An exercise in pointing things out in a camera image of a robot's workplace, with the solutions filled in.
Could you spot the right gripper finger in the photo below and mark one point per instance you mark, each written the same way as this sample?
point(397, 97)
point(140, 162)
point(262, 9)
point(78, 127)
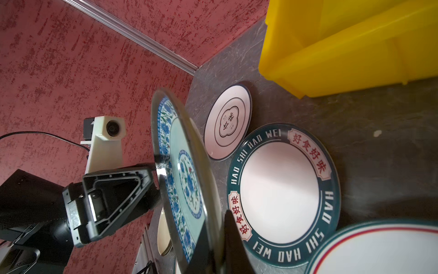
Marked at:
point(236, 259)

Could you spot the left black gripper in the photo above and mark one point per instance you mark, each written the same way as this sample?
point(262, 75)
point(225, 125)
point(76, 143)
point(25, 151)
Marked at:
point(113, 199)

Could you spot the cream plate black floral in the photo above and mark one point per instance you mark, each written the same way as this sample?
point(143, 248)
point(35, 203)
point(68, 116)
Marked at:
point(164, 244)

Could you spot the blue floral teal plate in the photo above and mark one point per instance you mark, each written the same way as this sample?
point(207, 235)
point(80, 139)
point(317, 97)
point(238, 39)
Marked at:
point(188, 188)

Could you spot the white plate black cloud emblem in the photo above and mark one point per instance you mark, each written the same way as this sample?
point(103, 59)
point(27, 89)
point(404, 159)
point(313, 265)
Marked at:
point(228, 122)

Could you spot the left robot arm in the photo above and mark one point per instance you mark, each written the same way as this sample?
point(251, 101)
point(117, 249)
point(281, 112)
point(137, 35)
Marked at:
point(41, 222)

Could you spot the yellow plastic bin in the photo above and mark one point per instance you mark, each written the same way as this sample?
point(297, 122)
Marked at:
point(319, 48)

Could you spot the green rim Hao Wei plate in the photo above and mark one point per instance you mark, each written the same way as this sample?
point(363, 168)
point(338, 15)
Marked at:
point(284, 193)

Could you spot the green red rim plate front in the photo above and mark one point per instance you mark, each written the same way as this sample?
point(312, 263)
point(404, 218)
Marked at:
point(394, 246)

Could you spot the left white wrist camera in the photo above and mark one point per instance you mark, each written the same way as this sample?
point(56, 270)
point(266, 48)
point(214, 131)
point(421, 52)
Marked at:
point(103, 135)

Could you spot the left aluminium corner post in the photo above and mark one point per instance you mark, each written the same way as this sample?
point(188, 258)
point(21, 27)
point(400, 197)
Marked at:
point(133, 34)

